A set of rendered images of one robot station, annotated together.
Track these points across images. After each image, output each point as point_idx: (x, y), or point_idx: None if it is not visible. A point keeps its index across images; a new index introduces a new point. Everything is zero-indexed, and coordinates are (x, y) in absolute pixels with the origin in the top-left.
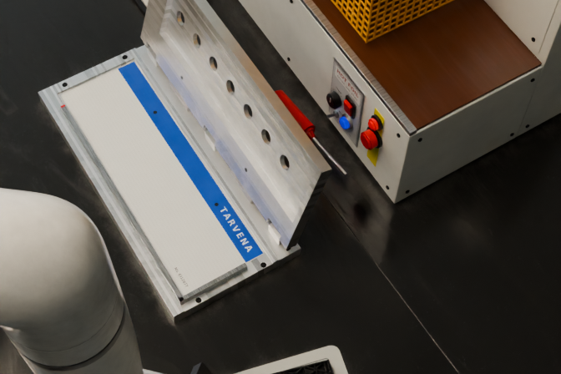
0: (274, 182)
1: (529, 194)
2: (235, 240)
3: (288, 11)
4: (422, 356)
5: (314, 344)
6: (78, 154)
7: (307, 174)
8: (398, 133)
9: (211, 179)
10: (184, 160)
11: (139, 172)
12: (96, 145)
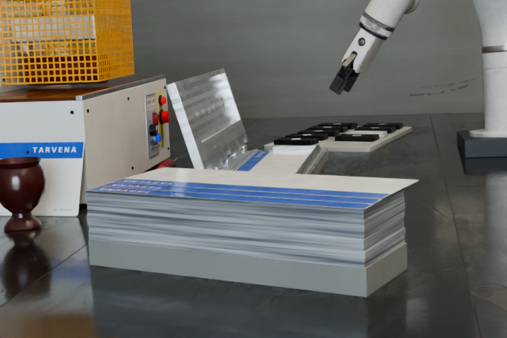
0: (229, 122)
1: None
2: (265, 153)
3: (127, 115)
4: None
5: None
6: (311, 170)
7: (222, 87)
8: (164, 86)
9: (247, 161)
10: (252, 164)
11: (283, 165)
12: (295, 171)
